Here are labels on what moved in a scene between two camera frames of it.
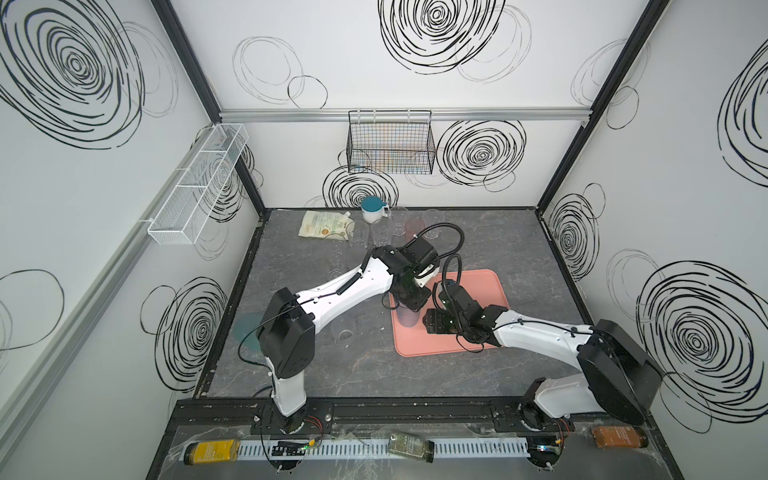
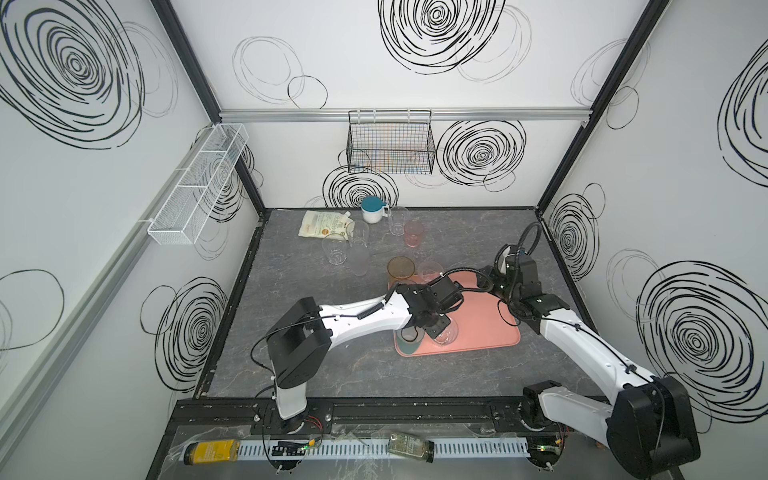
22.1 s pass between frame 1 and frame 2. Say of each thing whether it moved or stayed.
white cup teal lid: stayed
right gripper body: moved
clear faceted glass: moved
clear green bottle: stayed
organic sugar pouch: stayed
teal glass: moved
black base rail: stayed
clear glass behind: stayed
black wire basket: stayed
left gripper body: moved
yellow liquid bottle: stayed
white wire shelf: stayed
